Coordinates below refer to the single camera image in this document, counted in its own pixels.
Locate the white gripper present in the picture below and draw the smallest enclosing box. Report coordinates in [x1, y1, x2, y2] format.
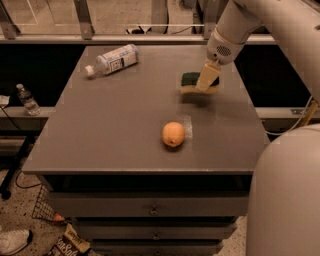
[196, 27, 244, 92]

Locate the yellow green sponge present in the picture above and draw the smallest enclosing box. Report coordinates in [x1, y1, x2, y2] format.
[180, 72, 220, 94]

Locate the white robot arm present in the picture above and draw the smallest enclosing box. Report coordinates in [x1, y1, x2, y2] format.
[196, 0, 320, 256]

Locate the orange fruit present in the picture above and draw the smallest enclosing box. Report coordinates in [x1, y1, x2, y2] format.
[162, 122, 185, 147]

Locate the plastic bottle lying on table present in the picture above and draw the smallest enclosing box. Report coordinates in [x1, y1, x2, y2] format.
[85, 44, 138, 78]

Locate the grey drawer cabinet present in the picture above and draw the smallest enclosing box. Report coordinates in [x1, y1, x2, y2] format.
[23, 46, 268, 256]

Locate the top drawer knob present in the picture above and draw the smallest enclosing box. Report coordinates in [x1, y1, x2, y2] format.
[149, 207, 159, 216]

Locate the drawer knob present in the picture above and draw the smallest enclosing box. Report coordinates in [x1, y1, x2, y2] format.
[149, 207, 159, 216]
[152, 233, 160, 241]

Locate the middle drawer knob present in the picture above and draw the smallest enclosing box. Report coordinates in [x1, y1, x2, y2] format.
[152, 233, 160, 241]

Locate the small upright water bottle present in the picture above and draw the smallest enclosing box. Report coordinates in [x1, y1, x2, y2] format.
[16, 84, 41, 116]

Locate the snack bag on floor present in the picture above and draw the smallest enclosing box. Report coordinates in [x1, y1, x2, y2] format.
[43, 224, 91, 256]

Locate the white sneaker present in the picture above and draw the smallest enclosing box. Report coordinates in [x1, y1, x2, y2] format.
[0, 229, 33, 256]

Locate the metal railing frame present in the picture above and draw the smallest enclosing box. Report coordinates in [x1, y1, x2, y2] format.
[0, 0, 278, 46]

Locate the wire basket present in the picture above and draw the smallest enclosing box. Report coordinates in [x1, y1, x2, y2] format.
[32, 186, 66, 223]

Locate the black cable on floor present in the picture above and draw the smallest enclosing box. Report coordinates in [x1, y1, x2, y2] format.
[14, 169, 43, 190]

